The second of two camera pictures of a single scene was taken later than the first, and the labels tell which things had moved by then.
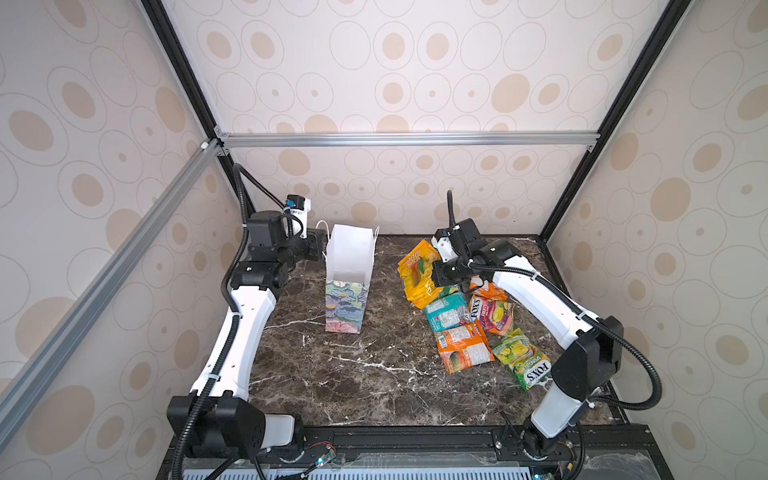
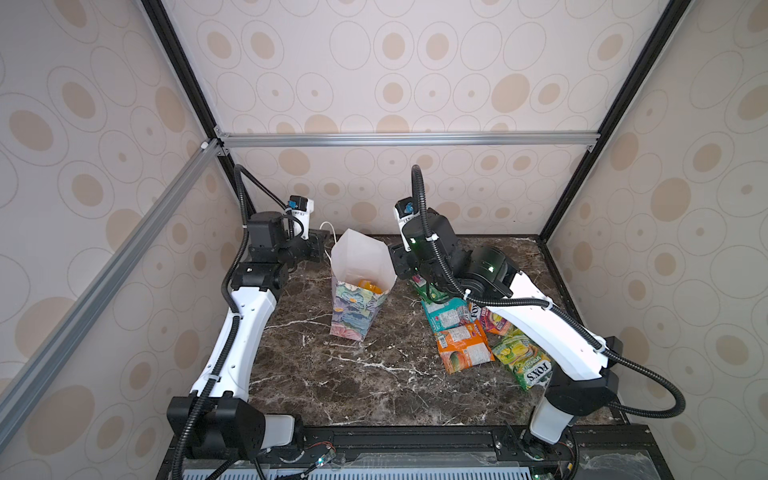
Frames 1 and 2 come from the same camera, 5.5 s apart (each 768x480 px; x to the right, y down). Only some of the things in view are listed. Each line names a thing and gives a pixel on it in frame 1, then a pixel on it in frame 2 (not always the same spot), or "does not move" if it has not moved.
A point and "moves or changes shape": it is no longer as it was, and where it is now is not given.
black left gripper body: (299, 248) does not move
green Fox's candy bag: (530, 365) does not move
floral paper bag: (348, 255) moves or changes shape
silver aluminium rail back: (412, 139) does not move
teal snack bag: (447, 313) does not move
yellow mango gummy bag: (416, 270) moves or changes shape
